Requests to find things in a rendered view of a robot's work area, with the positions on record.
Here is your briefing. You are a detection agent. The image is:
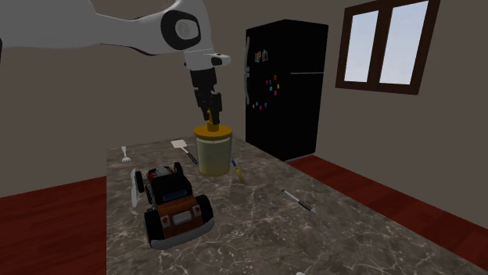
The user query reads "black and white pen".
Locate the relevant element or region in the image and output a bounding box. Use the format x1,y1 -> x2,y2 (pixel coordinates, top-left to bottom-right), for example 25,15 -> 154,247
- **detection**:
281,188 -> 317,214

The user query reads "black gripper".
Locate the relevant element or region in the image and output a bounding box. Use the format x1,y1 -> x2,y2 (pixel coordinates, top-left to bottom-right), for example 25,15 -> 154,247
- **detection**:
189,67 -> 224,126

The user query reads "black refrigerator with magnets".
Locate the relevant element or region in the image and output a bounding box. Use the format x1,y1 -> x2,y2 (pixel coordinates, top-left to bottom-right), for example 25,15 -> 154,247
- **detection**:
243,19 -> 330,163

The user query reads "yellow-green jar with orange lid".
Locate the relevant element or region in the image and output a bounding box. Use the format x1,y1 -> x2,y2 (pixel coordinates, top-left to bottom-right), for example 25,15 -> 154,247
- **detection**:
192,109 -> 234,177

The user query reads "white spatula with black handle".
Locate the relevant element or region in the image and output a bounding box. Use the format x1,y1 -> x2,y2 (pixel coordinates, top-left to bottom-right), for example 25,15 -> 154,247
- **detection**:
170,138 -> 199,166

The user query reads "black and brown toy car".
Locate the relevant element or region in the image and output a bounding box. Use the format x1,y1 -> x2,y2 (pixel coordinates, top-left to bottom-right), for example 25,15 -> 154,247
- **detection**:
135,161 -> 216,251

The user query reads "yellow-handled blue tool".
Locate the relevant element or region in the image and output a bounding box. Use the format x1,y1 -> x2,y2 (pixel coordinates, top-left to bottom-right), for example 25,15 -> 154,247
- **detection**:
230,158 -> 246,185

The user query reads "brown-framed window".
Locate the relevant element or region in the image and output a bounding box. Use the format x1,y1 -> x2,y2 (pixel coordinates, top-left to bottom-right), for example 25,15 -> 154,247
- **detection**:
335,0 -> 442,96

